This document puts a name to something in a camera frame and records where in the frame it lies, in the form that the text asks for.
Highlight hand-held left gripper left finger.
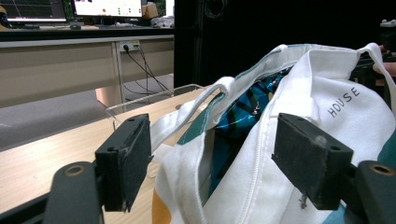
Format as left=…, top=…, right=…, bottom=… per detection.
left=94, top=113, right=153, bottom=213

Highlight white power outlet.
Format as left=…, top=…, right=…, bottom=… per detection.
left=119, top=40, right=141, bottom=52

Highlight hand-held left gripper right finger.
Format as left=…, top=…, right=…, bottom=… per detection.
left=271, top=112, right=355, bottom=211

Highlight clear plastic tray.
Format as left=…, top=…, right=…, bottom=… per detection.
left=106, top=83, right=205, bottom=129

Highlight dark computer monitor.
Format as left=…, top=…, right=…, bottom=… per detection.
left=0, top=0, right=67, bottom=23

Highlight beige office desk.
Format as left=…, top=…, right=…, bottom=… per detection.
left=0, top=35, right=176, bottom=109

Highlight black hanging power cables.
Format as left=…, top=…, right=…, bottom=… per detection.
left=122, top=46, right=172, bottom=96

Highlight white tote bag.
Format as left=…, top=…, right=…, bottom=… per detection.
left=151, top=42, right=396, bottom=224

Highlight cardboard box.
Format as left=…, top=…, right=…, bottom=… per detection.
left=141, top=3, right=160, bottom=20

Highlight bright computer monitor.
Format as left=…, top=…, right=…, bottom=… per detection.
left=70, top=0, right=148, bottom=19

